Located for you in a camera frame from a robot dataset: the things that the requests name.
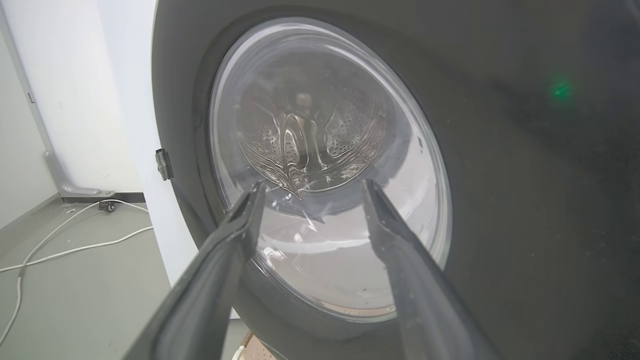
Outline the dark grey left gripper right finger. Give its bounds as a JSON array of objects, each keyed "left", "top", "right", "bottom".
[{"left": 361, "top": 179, "right": 502, "bottom": 360}]

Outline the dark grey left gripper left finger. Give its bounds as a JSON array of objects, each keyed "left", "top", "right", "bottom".
[{"left": 121, "top": 180, "right": 267, "bottom": 360}]

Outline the dark grey washing machine door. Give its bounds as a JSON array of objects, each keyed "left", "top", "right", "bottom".
[{"left": 151, "top": 0, "right": 640, "bottom": 360}]

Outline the dark grey door hinge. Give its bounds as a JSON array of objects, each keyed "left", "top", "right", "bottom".
[{"left": 155, "top": 148, "right": 174, "bottom": 181}]

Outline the white washing machine body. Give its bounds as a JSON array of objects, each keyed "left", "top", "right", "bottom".
[{"left": 97, "top": 0, "right": 241, "bottom": 320}]

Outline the brown cardboard piece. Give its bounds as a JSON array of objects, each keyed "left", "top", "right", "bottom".
[{"left": 241, "top": 331, "right": 277, "bottom": 360}]

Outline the grey panel foot with caster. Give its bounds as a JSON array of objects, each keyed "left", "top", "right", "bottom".
[{"left": 44, "top": 151, "right": 117, "bottom": 212}]

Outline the white partition panel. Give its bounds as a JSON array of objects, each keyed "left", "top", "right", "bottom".
[{"left": 0, "top": 0, "right": 143, "bottom": 193}]

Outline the white cable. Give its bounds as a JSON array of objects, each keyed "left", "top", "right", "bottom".
[{"left": 0, "top": 199, "right": 154, "bottom": 346}]

